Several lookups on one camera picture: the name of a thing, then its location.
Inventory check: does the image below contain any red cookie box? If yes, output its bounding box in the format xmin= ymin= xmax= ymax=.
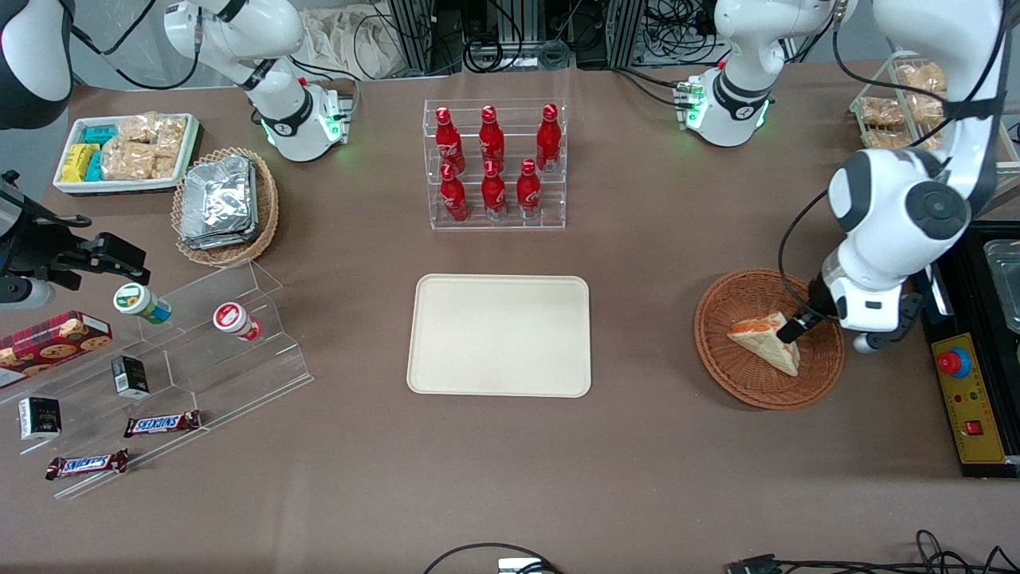
xmin=0 ymin=310 xmax=113 ymax=389

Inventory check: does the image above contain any beige plastic tray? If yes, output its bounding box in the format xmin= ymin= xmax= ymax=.
xmin=406 ymin=273 xmax=592 ymax=398

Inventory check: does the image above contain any snickers bar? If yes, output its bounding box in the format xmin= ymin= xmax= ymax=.
xmin=124 ymin=410 xmax=202 ymax=438
xmin=45 ymin=449 xmax=130 ymax=481

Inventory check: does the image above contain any white rectangular snack tray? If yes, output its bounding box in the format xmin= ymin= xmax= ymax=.
xmin=53 ymin=113 xmax=202 ymax=196

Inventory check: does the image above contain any small black box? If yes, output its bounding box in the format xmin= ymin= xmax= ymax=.
xmin=18 ymin=396 xmax=62 ymax=441
xmin=111 ymin=356 xmax=151 ymax=399

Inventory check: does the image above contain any black cable bundle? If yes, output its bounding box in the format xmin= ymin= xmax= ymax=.
xmin=465 ymin=0 xmax=576 ymax=73

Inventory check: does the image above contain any clear plastic container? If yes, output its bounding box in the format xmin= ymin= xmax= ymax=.
xmin=983 ymin=239 xmax=1020 ymax=334

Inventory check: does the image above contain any yellow snack pack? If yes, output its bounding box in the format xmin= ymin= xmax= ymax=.
xmin=61 ymin=143 xmax=100 ymax=183

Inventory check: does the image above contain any red lid yogurt cup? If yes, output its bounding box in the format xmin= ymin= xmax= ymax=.
xmin=213 ymin=301 xmax=262 ymax=342

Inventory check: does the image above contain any brown wicker basket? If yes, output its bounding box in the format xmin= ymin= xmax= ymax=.
xmin=694 ymin=268 xmax=845 ymax=411

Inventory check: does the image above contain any clear acrylic bottle rack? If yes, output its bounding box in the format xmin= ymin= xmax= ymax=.
xmin=423 ymin=98 xmax=568 ymax=232

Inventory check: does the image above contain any triangular sandwich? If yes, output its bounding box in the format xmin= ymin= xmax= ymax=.
xmin=727 ymin=313 xmax=801 ymax=377

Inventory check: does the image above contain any red cola bottle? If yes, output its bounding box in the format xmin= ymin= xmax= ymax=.
xmin=479 ymin=105 xmax=505 ymax=168
xmin=481 ymin=159 xmax=508 ymax=220
xmin=516 ymin=159 xmax=542 ymax=219
xmin=434 ymin=107 xmax=465 ymax=172
xmin=535 ymin=104 xmax=563 ymax=172
xmin=440 ymin=163 xmax=469 ymax=222

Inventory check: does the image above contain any aluminium frame post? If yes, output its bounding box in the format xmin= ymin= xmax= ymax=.
xmin=608 ymin=0 xmax=646 ymax=69
xmin=388 ymin=0 xmax=436 ymax=77

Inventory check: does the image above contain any clear acrylic stepped display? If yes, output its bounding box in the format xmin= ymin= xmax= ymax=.
xmin=0 ymin=259 xmax=314 ymax=501

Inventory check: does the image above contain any beige cloth bag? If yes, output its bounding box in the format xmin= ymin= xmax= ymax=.
xmin=301 ymin=6 xmax=399 ymax=81

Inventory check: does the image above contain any black cable with connector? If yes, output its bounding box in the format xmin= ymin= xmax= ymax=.
xmin=725 ymin=529 xmax=1020 ymax=574

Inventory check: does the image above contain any silver foil pouch stack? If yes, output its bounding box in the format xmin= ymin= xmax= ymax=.
xmin=180 ymin=155 xmax=260 ymax=250

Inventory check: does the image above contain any white wire rack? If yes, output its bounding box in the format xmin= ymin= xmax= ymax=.
xmin=849 ymin=49 xmax=1020 ymax=160

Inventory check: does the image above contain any black control box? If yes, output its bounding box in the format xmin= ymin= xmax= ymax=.
xmin=924 ymin=222 xmax=1020 ymax=479

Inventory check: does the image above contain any black looped cable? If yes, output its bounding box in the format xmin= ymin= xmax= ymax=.
xmin=422 ymin=542 xmax=563 ymax=574

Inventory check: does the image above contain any tan wicker basket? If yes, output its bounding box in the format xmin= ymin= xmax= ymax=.
xmin=171 ymin=147 xmax=280 ymax=268

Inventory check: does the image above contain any green lid yogurt cup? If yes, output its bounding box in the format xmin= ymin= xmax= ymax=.
xmin=112 ymin=282 xmax=172 ymax=324

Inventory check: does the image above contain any rice crisp snack pack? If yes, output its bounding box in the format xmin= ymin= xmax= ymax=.
xmin=102 ymin=142 xmax=158 ymax=181
xmin=118 ymin=114 xmax=160 ymax=144
xmin=155 ymin=116 xmax=189 ymax=156

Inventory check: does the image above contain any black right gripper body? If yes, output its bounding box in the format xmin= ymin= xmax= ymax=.
xmin=0 ymin=171 xmax=93 ymax=280

